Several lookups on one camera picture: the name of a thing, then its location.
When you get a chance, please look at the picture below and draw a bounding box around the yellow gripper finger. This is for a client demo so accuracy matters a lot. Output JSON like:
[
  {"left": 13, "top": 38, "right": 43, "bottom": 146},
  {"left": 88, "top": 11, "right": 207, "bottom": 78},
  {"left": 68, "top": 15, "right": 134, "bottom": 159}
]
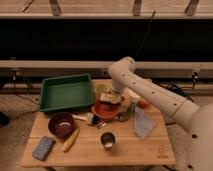
[{"left": 121, "top": 96, "right": 130, "bottom": 112}]

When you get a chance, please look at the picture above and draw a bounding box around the wooden felt eraser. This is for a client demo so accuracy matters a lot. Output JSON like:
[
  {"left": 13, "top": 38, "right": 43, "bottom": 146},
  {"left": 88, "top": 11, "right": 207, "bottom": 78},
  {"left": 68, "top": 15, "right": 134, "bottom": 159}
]
[{"left": 100, "top": 93, "right": 121, "bottom": 104}]

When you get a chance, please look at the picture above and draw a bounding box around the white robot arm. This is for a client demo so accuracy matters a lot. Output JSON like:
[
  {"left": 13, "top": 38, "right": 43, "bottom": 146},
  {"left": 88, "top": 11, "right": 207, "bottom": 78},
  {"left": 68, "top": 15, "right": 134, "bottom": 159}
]
[{"left": 108, "top": 57, "right": 213, "bottom": 171}]

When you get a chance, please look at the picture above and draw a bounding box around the red orange bowl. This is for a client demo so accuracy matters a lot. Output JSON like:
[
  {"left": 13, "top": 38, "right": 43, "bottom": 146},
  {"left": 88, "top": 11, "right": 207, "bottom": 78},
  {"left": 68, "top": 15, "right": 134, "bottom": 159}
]
[{"left": 91, "top": 100, "right": 120, "bottom": 119}]

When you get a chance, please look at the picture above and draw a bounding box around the dark maroon bowl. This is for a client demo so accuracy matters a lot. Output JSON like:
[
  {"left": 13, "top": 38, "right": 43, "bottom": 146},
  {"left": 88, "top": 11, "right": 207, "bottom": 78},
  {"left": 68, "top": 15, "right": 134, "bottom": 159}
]
[{"left": 48, "top": 112, "right": 75, "bottom": 139}]

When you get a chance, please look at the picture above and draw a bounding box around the green pepper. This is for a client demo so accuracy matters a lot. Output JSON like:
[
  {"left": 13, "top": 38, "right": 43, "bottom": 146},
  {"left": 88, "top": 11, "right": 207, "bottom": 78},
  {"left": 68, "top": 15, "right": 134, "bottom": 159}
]
[{"left": 116, "top": 104, "right": 135, "bottom": 122}]

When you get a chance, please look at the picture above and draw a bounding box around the orange fruit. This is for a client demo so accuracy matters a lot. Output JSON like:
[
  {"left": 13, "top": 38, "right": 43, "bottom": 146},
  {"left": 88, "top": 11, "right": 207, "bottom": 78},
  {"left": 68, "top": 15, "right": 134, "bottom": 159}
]
[{"left": 138, "top": 100, "right": 150, "bottom": 108}]

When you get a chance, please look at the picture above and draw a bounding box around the wooden table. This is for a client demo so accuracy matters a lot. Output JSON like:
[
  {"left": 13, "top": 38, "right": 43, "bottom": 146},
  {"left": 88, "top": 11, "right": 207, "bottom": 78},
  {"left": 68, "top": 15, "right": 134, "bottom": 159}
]
[{"left": 20, "top": 78, "right": 177, "bottom": 168}]

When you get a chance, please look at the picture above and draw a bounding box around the light blue cloth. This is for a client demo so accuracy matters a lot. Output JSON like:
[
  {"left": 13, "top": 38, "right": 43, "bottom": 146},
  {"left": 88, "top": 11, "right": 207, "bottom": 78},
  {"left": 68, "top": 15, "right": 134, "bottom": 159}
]
[{"left": 133, "top": 107, "right": 156, "bottom": 139}]

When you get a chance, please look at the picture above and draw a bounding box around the green apple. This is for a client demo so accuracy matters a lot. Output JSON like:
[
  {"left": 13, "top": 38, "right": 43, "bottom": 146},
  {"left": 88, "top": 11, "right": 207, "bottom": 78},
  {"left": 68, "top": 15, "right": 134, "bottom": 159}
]
[{"left": 96, "top": 84, "right": 107, "bottom": 96}]

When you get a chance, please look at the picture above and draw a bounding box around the metal cup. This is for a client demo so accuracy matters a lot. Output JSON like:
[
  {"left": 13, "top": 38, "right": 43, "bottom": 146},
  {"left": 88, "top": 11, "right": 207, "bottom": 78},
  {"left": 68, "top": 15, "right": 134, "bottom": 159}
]
[{"left": 101, "top": 132, "right": 116, "bottom": 150}]

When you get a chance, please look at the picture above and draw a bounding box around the green plastic tray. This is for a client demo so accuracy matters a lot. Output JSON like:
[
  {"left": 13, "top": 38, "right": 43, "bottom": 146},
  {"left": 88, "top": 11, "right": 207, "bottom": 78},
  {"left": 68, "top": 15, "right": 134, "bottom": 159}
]
[{"left": 39, "top": 74, "right": 93, "bottom": 112}]

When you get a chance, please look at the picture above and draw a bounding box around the blue sponge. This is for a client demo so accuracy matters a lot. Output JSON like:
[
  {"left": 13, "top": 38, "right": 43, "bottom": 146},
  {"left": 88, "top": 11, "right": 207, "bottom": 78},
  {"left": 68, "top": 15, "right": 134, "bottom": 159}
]
[{"left": 32, "top": 136, "right": 56, "bottom": 161}]

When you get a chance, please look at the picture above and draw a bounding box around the white handled brush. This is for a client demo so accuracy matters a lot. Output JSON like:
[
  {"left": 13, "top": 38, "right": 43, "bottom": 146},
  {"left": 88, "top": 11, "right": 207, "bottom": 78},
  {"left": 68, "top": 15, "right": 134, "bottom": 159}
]
[{"left": 72, "top": 113, "right": 99, "bottom": 125}]

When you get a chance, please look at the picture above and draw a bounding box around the black floor cable bundle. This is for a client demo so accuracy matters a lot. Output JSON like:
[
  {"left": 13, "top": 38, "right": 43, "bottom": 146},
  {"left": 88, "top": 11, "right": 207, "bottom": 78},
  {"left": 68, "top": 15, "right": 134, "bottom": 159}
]
[{"left": 156, "top": 82, "right": 198, "bottom": 103}]

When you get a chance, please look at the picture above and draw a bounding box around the black hanging cable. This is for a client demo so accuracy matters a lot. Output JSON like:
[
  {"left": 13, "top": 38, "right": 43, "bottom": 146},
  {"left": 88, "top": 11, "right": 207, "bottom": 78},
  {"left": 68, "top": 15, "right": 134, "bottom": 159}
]
[{"left": 131, "top": 10, "right": 157, "bottom": 61}]

